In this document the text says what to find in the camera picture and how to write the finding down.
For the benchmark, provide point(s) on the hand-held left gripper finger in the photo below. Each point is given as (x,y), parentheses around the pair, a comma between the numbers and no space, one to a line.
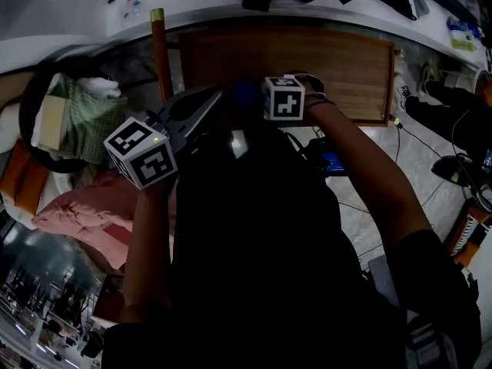
(207,117)
(164,110)

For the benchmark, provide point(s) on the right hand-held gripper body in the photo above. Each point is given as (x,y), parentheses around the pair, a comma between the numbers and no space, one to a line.
(284,104)

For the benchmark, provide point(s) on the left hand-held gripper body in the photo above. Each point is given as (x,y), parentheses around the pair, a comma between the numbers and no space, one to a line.
(142,160)

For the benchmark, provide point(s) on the blue cloth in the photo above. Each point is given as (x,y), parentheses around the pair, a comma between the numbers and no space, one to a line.
(248,92)

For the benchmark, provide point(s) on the person's right forearm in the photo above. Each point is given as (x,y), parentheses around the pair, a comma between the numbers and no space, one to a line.
(365,167)

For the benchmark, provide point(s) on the person's left forearm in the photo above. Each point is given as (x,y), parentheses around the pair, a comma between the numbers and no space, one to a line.
(148,244)

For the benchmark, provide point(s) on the green knitted blanket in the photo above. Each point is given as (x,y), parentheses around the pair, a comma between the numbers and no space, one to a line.
(88,121)

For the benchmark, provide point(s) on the white towel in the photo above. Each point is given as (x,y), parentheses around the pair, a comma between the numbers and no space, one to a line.
(100,87)

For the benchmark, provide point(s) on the blue-screen tablet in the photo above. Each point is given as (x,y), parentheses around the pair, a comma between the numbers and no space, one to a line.
(332,161)

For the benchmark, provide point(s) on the red book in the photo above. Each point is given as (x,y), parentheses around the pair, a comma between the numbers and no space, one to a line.
(119,233)

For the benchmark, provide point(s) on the pink quilt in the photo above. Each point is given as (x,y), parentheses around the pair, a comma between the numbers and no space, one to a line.
(77,210)

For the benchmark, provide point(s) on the beige box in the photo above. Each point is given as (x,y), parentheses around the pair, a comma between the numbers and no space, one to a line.
(54,121)

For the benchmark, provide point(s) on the small clear blue packet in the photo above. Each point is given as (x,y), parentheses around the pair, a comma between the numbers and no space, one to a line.
(134,10)

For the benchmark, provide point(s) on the orange cushion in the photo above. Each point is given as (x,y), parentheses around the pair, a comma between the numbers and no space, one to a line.
(23,179)

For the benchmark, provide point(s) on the black round laundry basket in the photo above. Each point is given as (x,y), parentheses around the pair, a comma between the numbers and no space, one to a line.
(25,117)

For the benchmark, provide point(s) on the white pillow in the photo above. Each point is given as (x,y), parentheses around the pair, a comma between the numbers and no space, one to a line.
(9,129)

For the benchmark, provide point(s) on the brown board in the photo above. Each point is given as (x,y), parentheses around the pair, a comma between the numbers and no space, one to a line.
(15,87)

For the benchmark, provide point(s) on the person's black shirt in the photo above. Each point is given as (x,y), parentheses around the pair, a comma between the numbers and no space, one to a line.
(250,263)

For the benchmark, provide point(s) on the black device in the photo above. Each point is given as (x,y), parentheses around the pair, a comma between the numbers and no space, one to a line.
(449,167)

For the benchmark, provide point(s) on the green snack packet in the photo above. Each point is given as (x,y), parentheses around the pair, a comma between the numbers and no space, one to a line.
(463,45)

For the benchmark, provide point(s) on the blue snack packet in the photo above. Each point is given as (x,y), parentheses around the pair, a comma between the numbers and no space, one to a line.
(463,27)

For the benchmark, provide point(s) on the person's grey backpack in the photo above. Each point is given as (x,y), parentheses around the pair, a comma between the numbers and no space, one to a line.
(384,279)

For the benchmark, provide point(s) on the orange striped box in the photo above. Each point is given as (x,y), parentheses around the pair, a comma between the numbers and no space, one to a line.
(467,233)

